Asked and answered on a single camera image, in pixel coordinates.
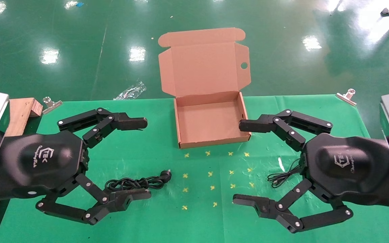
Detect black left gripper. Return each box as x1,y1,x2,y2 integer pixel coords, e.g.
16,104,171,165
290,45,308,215
0,108,152,226

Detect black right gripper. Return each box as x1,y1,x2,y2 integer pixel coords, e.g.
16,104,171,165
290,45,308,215
232,109,389,234

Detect black wired mouse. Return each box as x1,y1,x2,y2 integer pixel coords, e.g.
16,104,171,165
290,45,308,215
267,159,305,188

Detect black data cable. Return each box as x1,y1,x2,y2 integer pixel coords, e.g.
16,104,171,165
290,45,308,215
105,170,171,191

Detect open brown cardboard box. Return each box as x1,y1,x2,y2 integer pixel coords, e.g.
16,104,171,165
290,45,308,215
157,28,252,149

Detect green table cloth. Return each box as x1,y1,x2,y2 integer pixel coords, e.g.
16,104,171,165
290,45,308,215
0,94,389,243

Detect clear crumpled plastic wrapper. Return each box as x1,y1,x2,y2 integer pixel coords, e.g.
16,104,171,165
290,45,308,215
113,81,147,101

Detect silver binder clip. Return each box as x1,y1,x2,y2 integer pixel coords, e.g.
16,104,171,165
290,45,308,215
43,97,62,114
336,88,357,107

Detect brown wooden board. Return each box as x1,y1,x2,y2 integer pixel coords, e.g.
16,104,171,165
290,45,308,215
0,98,43,243

